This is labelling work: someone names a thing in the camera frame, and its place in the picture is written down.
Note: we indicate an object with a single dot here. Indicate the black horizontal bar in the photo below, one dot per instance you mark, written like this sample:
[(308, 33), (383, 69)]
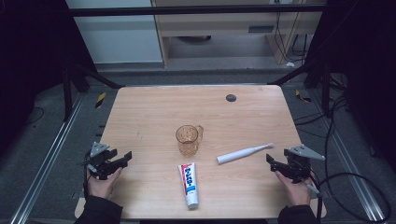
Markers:
[(186, 10)]

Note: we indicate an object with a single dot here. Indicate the person's right hand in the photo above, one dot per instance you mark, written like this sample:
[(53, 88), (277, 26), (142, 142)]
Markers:
[(297, 193)]

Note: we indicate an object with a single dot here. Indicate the aluminium floor rail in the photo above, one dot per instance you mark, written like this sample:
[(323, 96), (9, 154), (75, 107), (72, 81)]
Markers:
[(351, 174), (46, 158)]

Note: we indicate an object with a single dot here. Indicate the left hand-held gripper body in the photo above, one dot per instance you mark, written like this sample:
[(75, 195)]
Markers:
[(99, 161)]

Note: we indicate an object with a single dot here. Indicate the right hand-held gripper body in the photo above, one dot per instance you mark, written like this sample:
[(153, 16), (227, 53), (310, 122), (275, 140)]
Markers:
[(297, 166)]

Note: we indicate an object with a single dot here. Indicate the black curtain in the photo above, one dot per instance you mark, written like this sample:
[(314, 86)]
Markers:
[(367, 62), (31, 62)]

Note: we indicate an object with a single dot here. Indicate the grey round table grommet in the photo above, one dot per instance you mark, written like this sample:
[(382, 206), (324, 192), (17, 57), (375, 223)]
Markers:
[(231, 98)]

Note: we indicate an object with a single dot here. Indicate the light wooden desk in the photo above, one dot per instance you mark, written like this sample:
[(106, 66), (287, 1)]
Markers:
[(218, 26)]

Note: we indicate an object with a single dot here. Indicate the amber transparent cup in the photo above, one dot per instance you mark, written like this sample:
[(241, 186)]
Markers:
[(187, 144)]

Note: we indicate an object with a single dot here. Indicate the small white floor object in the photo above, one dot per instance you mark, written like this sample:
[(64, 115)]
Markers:
[(290, 64)]

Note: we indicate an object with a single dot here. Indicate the grey plug on gripper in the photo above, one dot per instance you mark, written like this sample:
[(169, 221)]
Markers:
[(313, 188)]

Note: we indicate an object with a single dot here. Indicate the black metal stand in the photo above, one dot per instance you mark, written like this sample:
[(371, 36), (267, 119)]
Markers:
[(326, 93), (67, 93)]

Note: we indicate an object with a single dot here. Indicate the yellow black striped tape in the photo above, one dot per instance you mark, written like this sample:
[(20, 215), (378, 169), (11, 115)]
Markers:
[(302, 97), (100, 100)]

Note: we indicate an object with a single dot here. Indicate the white red blue toothpaste tube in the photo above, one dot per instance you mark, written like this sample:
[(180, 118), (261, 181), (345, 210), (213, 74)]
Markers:
[(189, 186)]

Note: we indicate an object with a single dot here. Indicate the white electric toothbrush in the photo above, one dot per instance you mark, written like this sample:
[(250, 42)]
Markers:
[(236, 154)]

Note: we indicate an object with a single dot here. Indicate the white cabinet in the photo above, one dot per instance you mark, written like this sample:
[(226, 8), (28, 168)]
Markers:
[(118, 40)]

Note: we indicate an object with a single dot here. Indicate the person's left hand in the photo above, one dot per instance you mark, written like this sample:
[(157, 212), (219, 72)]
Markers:
[(99, 188)]

